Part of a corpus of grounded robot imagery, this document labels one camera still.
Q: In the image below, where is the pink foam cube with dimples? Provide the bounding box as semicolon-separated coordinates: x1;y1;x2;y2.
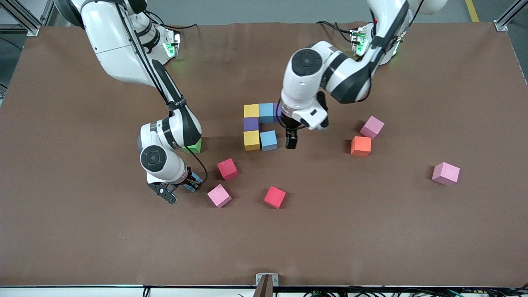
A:
431;162;461;186

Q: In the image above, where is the red foam cube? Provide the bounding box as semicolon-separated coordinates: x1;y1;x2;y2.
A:
264;186;287;210
217;158;240;181

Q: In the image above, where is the green foam cube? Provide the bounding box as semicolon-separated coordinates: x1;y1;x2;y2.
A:
183;138;203;154

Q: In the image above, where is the grey metal camera bracket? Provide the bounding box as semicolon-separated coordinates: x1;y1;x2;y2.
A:
255;273;280;297

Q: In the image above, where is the orange foam cube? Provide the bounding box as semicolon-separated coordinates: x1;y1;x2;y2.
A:
351;136;372;157

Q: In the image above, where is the black cable bundle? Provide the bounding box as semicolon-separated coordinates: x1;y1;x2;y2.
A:
235;288;528;297

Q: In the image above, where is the aluminium frame profile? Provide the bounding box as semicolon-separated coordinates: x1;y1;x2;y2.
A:
0;0;62;37
494;0;528;32

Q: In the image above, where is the blue foam cube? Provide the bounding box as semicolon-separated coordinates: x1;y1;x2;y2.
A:
259;103;275;124
260;130;278;151
184;172;204;193

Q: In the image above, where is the brown table mat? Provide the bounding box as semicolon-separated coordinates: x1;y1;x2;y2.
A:
0;21;528;288

